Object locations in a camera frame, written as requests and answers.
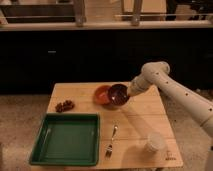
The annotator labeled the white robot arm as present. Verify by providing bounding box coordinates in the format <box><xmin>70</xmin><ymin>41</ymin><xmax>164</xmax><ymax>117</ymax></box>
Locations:
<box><xmin>127</xmin><ymin>61</ymin><xmax>213</xmax><ymax>171</ymax></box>

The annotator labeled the dark brown bowl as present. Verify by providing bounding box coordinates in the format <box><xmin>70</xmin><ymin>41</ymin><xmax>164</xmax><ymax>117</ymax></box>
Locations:
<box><xmin>107</xmin><ymin>84</ymin><xmax>130</xmax><ymax>106</ymax></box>

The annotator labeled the orange bowl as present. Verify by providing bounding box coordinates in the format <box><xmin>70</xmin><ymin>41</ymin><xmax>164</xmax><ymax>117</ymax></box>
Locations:
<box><xmin>93</xmin><ymin>85</ymin><xmax>110</xmax><ymax>105</ymax></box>

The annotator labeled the silver fork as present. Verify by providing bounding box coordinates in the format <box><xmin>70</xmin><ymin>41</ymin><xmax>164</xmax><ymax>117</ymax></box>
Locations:
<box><xmin>105</xmin><ymin>125</ymin><xmax>118</xmax><ymax>157</ymax></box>

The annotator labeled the black cabinet front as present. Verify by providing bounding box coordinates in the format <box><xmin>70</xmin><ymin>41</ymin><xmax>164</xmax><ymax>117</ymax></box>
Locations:
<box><xmin>0</xmin><ymin>28</ymin><xmax>213</xmax><ymax>94</ymax></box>

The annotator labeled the green plastic tray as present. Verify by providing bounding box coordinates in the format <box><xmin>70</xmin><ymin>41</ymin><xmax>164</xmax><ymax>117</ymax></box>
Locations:
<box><xmin>29</xmin><ymin>114</ymin><xmax>100</xmax><ymax>167</ymax></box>

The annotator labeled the wooden table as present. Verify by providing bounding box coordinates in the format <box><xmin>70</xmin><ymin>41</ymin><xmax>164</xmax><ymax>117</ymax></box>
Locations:
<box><xmin>30</xmin><ymin>81</ymin><xmax>184</xmax><ymax>171</ymax></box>

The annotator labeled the white plastic cup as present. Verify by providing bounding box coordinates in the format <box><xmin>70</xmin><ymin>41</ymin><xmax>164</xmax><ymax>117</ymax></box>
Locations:
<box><xmin>145</xmin><ymin>132</ymin><xmax>166</xmax><ymax>153</ymax></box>

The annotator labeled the bunch of dark grapes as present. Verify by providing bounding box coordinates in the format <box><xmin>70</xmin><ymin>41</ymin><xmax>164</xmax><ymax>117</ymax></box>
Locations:
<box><xmin>55</xmin><ymin>100</ymin><xmax>75</xmax><ymax>113</ymax></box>

